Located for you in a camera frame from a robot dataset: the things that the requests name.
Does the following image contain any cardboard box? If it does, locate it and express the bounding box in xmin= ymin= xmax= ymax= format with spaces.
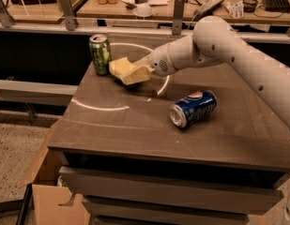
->
xmin=21 ymin=122 xmax=90 ymax=225

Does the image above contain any black keyboard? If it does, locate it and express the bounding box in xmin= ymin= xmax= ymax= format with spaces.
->
xmin=263 ymin=0 xmax=290 ymax=13

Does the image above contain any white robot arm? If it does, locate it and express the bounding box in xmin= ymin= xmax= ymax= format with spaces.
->
xmin=121 ymin=16 xmax=290 ymax=128

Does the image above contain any metal bracket middle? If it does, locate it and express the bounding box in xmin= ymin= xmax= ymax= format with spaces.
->
xmin=59 ymin=0 xmax=78 ymax=31

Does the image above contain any green soda can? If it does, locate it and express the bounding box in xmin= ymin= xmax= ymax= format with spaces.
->
xmin=89 ymin=34 xmax=111 ymax=76

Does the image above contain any small printed box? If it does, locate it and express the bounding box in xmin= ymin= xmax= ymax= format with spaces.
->
xmin=225 ymin=1 xmax=243 ymax=19

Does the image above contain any grey drawer cabinet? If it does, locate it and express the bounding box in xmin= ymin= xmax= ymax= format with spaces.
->
xmin=47 ymin=31 xmax=290 ymax=225

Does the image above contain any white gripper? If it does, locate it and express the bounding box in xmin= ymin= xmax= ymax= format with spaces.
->
xmin=121 ymin=44 xmax=173 ymax=85

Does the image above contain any grey power strip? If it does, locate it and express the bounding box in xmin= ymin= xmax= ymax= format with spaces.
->
xmin=194 ymin=0 xmax=224 ymax=20

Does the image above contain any yellow sponge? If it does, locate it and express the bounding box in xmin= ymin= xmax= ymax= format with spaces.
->
xmin=109 ymin=57 xmax=134 ymax=79

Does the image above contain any white face mask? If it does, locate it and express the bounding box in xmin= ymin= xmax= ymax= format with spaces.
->
xmin=133 ymin=4 xmax=154 ymax=18

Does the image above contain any metal bracket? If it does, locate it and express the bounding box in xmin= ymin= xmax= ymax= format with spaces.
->
xmin=172 ymin=0 xmax=185 ymax=35
xmin=59 ymin=0 xmax=78 ymax=31
xmin=0 ymin=0 xmax=15 ymax=28

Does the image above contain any metal bracket right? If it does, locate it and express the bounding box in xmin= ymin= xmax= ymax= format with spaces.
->
xmin=172 ymin=0 xmax=185 ymax=35

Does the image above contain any black mesh cup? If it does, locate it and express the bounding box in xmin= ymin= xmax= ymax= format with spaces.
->
xmin=243 ymin=0 xmax=258 ymax=13

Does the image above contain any metal bracket left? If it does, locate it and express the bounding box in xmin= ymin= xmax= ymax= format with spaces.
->
xmin=0 ymin=0 xmax=15 ymax=28

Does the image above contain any blue pepsi can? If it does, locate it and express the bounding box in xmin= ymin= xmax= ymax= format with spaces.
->
xmin=169 ymin=90 xmax=217 ymax=128

